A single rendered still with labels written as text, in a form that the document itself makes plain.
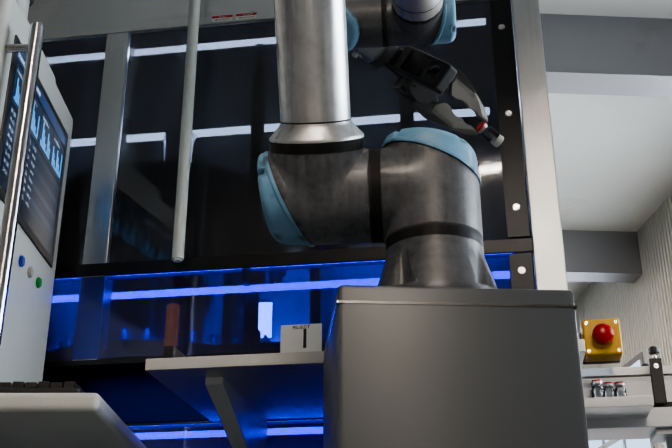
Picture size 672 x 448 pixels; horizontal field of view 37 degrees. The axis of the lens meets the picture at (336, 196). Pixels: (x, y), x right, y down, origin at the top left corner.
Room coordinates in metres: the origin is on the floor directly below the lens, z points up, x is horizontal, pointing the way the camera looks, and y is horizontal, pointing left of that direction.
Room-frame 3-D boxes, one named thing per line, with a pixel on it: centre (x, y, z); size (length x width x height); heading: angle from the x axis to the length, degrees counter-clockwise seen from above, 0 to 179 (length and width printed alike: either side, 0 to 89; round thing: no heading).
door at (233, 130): (2.03, 0.26, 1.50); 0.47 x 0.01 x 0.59; 81
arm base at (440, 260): (1.13, -0.12, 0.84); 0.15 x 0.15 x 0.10
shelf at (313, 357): (1.80, -0.07, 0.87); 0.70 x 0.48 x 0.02; 81
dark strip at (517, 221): (1.92, -0.37, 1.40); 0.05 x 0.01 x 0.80; 81
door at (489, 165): (1.96, -0.19, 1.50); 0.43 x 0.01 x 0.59; 81
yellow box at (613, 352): (1.92, -0.52, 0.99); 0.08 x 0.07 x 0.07; 171
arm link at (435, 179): (1.13, -0.11, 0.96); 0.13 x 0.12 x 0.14; 85
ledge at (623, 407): (1.96, -0.54, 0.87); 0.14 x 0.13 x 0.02; 171
